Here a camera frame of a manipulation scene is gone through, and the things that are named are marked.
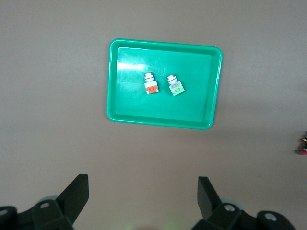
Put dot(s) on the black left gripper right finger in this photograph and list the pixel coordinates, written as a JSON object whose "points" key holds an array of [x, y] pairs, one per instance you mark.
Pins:
{"points": [[208, 198]]}

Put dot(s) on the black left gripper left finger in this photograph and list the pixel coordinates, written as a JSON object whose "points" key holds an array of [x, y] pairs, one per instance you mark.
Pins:
{"points": [[72, 198]]}

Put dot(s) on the push button with green base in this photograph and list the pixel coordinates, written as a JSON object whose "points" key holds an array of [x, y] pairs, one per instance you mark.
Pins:
{"points": [[176, 88]]}

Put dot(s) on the push button with orange base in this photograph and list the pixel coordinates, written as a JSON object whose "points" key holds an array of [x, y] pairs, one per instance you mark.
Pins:
{"points": [[151, 87]]}

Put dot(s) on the green plastic tray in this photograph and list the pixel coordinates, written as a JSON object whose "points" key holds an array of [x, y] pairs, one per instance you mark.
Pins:
{"points": [[163, 110]]}

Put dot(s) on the red push button black base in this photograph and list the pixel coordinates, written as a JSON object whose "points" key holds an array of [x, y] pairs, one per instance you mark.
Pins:
{"points": [[303, 145]]}

